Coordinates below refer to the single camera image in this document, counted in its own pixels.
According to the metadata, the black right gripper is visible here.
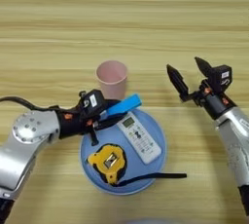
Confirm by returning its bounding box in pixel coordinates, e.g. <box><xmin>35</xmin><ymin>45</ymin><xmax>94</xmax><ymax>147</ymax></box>
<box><xmin>165</xmin><ymin>56</ymin><xmax>238</xmax><ymax>121</ymax></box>

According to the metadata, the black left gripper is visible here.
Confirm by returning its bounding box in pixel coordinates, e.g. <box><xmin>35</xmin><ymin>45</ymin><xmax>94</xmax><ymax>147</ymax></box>
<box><xmin>53</xmin><ymin>98</ymin><xmax>128</xmax><ymax>147</ymax></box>

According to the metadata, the blue rectangular block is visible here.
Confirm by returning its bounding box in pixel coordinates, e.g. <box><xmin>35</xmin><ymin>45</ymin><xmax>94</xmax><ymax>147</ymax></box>
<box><xmin>104</xmin><ymin>93</ymin><xmax>143</xmax><ymax>118</ymax></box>

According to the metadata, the pink plastic cup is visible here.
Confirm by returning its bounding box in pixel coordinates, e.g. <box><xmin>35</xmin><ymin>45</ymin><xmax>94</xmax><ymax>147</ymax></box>
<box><xmin>94</xmin><ymin>59</ymin><xmax>128</xmax><ymax>101</ymax></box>

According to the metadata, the left gripper small black box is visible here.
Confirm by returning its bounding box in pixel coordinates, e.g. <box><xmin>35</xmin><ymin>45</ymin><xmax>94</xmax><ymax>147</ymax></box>
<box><xmin>78</xmin><ymin>88</ymin><xmax>107</xmax><ymax>120</ymax></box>

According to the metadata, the gripper small black box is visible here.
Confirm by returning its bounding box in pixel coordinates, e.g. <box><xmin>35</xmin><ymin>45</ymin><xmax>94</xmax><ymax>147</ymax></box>
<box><xmin>78</xmin><ymin>88</ymin><xmax>107</xmax><ymax>120</ymax></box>
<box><xmin>208</xmin><ymin>64</ymin><xmax>233</xmax><ymax>93</ymax></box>

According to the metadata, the right gripper small black box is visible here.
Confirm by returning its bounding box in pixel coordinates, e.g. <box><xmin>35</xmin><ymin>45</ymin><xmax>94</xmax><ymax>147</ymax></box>
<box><xmin>208</xmin><ymin>64</ymin><xmax>233</xmax><ymax>93</ymax></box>

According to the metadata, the white remote control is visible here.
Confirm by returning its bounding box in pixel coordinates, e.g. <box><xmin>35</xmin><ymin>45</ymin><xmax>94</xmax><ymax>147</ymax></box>
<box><xmin>116</xmin><ymin>111</ymin><xmax>162</xmax><ymax>166</ymax></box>

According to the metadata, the blue round plate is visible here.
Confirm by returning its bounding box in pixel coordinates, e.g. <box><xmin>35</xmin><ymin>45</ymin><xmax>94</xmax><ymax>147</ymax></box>
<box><xmin>79</xmin><ymin>107</ymin><xmax>168</xmax><ymax>197</ymax></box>

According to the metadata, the yellow tape measure black strap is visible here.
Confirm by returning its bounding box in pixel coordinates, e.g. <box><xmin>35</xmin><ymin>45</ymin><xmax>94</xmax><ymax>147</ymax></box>
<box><xmin>85</xmin><ymin>142</ymin><xmax>189</xmax><ymax>188</ymax></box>

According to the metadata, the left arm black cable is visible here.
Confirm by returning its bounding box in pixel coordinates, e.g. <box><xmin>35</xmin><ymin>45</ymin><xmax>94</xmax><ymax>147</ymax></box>
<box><xmin>0</xmin><ymin>95</ymin><xmax>63</xmax><ymax>113</ymax></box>

